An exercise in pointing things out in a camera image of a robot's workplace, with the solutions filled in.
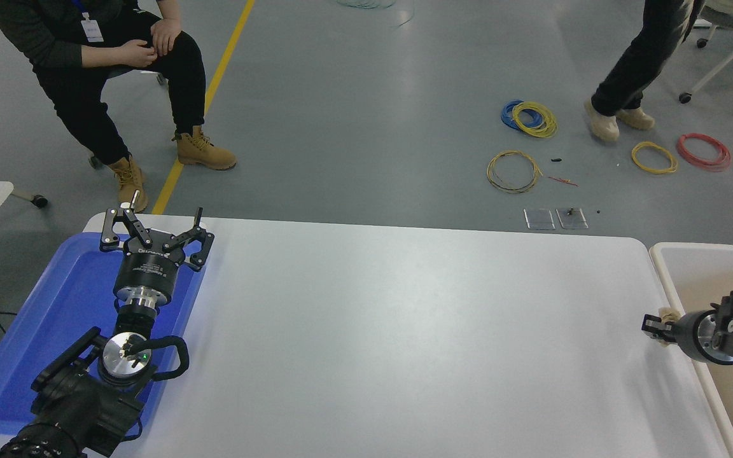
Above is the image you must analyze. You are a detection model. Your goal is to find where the green wire coil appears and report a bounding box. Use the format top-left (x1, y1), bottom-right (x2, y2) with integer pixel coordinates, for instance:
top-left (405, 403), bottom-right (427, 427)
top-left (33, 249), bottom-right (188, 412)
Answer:
top-left (335, 0), bottom-right (415, 27)

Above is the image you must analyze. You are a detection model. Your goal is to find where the seated person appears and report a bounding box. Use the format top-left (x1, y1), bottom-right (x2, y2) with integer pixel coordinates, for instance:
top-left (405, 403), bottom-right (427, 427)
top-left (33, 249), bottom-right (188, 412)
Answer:
top-left (0, 0), bottom-right (237, 214)

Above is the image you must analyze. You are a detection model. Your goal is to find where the seated person's right hand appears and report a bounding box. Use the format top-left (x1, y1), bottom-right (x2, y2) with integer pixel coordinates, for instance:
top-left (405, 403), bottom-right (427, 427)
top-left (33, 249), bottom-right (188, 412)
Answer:
top-left (115, 39), bottom-right (158, 68)

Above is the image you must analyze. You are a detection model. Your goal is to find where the clear floor plate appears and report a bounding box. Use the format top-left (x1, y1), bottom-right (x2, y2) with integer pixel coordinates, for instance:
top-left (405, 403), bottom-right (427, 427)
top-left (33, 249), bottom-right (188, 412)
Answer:
top-left (524, 208), bottom-right (555, 230)
top-left (555, 207), bottom-right (589, 230)

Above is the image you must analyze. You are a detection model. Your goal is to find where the blue wire coil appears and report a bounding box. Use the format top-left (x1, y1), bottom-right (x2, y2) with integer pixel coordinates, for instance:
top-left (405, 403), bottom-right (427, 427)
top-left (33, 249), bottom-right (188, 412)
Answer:
top-left (501, 100), bottom-right (542, 132)

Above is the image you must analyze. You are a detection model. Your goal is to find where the blue plastic tray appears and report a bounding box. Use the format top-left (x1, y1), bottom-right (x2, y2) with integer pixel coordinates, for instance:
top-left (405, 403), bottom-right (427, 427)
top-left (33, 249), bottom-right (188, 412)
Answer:
top-left (0, 232), bottom-right (208, 436)

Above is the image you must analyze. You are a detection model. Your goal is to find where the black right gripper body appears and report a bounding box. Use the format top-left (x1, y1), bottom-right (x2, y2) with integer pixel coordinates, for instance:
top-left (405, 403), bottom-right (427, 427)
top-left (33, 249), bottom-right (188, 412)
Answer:
top-left (671, 310), bottom-right (704, 364)

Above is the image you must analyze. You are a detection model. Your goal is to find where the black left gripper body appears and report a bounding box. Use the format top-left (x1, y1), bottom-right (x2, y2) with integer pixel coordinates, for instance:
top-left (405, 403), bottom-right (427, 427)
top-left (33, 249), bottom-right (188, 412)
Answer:
top-left (115, 232), bottom-right (183, 297)

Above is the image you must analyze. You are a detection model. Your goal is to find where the standing person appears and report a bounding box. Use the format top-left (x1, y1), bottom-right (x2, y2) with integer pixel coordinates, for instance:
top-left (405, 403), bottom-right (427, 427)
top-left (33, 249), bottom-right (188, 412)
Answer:
top-left (584, 0), bottom-right (706, 142)

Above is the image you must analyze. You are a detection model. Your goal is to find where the red wire coil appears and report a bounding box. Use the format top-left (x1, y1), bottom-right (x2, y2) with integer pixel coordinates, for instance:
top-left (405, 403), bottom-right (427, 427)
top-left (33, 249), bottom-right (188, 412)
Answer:
top-left (677, 133), bottom-right (732, 172)

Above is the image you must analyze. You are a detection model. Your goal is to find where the large pale bin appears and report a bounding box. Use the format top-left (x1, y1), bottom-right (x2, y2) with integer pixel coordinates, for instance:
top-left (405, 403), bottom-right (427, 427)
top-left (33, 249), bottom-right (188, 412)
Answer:
top-left (650, 242), bottom-right (733, 458)

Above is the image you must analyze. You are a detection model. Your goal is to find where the tan paper ball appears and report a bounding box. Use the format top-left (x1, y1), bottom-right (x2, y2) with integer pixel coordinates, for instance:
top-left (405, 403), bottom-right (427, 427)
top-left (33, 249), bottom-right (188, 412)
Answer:
top-left (655, 307), bottom-right (683, 348)

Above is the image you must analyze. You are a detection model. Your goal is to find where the bright yellow wire coil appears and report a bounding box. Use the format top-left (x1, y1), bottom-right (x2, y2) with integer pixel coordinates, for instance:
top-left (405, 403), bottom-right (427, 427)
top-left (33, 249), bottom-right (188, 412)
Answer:
top-left (512, 102), bottom-right (558, 139)

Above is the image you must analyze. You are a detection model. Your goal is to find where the small yellow wire coil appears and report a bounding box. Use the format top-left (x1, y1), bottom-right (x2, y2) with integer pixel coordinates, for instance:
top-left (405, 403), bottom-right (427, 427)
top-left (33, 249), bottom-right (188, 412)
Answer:
top-left (631, 141), bottom-right (679, 175)

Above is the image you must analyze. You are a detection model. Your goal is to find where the dark yellow wire coil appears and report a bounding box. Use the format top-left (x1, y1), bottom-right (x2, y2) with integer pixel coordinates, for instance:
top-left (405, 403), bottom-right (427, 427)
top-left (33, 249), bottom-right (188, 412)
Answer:
top-left (486, 150), bottom-right (542, 194)

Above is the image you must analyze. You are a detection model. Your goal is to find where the seated person's left hand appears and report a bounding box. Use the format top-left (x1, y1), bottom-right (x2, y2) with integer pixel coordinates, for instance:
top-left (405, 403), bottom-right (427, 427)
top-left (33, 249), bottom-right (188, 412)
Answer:
top-left (150, 18), bottom-right (183, 57)

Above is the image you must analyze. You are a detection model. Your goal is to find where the white id badge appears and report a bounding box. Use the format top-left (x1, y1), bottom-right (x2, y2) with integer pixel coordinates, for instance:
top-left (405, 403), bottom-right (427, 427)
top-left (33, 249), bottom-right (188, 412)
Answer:
top-left (81, 11), bottom-right (105, 43)

